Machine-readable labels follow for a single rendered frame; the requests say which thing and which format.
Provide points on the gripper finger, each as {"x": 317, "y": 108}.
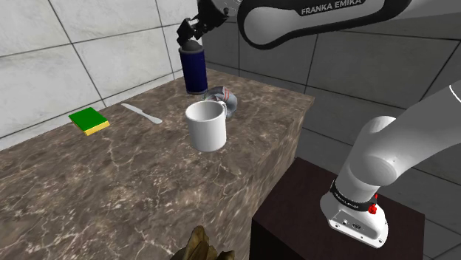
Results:
{"x": 185, "y": 32}

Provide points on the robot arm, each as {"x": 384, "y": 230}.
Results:
{"x": 381, "y": 158}

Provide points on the dark blue bottle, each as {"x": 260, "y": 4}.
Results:
{"x": 193, "y": 70}

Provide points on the grey patterned bowl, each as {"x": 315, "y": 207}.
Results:
{"x": 226, "y": 99}

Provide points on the white knife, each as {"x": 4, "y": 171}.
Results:
{"x": 141, "y": 113}

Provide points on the white mug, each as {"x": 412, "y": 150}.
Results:
{"x": 206, "y": 126}

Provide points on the green and yellow sponge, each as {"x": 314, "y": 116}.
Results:
{"x": 88, "y": 120}

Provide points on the dark robot stand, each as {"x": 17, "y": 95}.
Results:
{"x": 299, "y": 216}

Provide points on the brown crumpled object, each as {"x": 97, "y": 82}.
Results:
{"x": 201, "y": 248}

